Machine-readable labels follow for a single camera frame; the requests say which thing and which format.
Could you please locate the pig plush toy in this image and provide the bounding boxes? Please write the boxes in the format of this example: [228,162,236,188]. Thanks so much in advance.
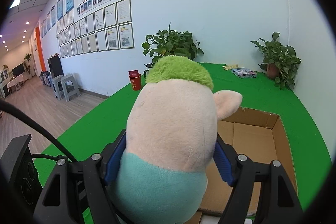
[109,55,243,223]

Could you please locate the large open cardboard tray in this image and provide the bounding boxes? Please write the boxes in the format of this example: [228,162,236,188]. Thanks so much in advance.
[189,107,297,223]

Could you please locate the grey plastic stool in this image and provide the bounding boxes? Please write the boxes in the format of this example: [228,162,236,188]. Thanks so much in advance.
[52,74,81,102]

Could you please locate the black cabinet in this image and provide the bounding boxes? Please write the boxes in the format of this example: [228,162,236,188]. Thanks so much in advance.
[48,54,64,78]

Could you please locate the red cup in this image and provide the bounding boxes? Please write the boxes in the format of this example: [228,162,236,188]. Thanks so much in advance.
[129,70,142,91]

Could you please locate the right potted green plant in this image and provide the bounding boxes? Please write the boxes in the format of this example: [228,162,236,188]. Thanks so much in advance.
[251,32,301,90]

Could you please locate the potted green plant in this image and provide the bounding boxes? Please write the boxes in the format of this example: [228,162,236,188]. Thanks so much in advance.
[251,32,301,90]
[142,25,204,68]

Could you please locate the left potted green plant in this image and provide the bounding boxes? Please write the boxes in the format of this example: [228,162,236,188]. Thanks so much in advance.
[142,25,204,68]

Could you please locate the black cable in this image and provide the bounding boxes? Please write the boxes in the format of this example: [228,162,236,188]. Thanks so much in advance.
[0,99,78,163]

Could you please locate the framed certificates on wall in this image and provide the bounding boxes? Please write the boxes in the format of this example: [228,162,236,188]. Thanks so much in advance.
[56,0,135,59]

